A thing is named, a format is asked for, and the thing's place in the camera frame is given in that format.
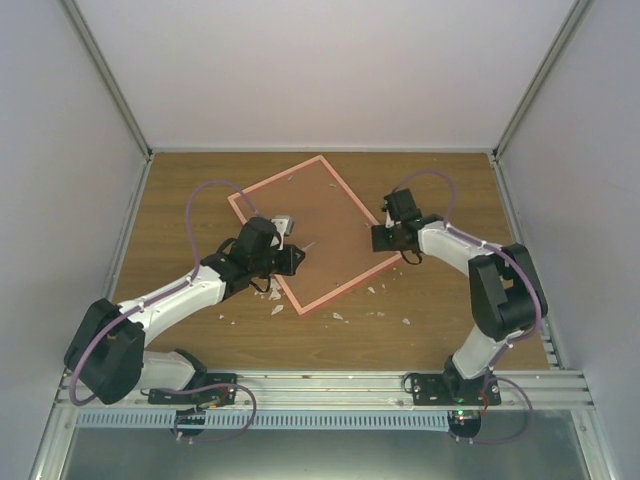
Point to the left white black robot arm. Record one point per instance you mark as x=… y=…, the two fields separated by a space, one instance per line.
x=109 y=354

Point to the grey slotted cable duct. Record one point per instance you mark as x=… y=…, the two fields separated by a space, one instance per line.
x=269 y=419

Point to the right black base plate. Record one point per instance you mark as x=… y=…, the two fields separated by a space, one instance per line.
x=448 y=389

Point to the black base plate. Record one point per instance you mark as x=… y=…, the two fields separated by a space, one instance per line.
x=448 y=389
x=208 y=389

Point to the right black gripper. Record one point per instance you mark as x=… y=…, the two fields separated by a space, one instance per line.
x=378 y=242

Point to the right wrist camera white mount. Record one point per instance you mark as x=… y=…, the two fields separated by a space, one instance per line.
x=389 y=211

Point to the aluminium corner post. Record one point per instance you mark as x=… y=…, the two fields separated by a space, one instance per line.
x=93 y=50
x=569 y=26

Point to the left aluminium corner post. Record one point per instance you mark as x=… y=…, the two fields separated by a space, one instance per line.
x=93 y=50

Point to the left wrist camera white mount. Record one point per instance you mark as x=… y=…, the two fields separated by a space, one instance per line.
x=284 y=227

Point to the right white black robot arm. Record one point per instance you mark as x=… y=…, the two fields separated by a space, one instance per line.
x=506 y=297

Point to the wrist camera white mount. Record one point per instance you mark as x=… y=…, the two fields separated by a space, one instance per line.
x=284 y=227
x=389 y=211

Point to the pink photo frame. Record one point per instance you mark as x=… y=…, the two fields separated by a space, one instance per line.
x=325 y=210

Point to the white debris pile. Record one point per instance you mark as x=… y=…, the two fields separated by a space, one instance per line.
x=274 y=294

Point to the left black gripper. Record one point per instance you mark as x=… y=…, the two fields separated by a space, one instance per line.
x=293 y=256

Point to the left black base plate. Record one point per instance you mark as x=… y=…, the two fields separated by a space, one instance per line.
x=208 y=389

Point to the clear handle screwdriver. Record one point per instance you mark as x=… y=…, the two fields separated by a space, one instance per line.
x=308 y=247

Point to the aluminium front rail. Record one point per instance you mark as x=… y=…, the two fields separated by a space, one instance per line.
x=381 y=390

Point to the right aluminium corner post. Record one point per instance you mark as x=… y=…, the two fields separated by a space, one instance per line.
x=569 y=26

